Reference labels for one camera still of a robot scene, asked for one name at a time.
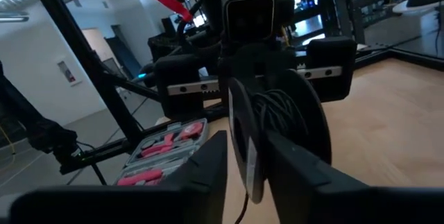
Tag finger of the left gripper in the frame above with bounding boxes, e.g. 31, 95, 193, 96
155, 55, 205, 121
307, 36, 358, 103

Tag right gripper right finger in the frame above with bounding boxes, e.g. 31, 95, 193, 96
266, 132, 444, 224

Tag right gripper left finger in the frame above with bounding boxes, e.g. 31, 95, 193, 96
10, 130, 228, 224

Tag thin dark cord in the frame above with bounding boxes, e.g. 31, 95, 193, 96
235, 88, 309, 224

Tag black cord spool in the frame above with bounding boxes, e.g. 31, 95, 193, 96
227, 68, 333, 205

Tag grey tool kit case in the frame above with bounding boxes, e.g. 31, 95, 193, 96
114, 117, 210, 187

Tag red tape measure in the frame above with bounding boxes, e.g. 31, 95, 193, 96
178, 121, 204, 141

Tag red tape strip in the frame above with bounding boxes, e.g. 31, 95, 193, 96
151, 0, 194, 23

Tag black desk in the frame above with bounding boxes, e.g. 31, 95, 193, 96
0, 60, 105, 175

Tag left camera black cable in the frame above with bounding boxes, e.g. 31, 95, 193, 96
176, 0, 223, 57

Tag red-handled screwdriver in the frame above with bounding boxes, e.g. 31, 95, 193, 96
117, 168, 164, 187

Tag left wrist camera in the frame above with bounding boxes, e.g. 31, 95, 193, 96
220, 0, 278, 43

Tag red-handled pliers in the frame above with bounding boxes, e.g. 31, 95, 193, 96
140, 132, 176, 159

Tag black aluminium rig frame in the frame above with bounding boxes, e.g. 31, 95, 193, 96
24, 0, 444, 176

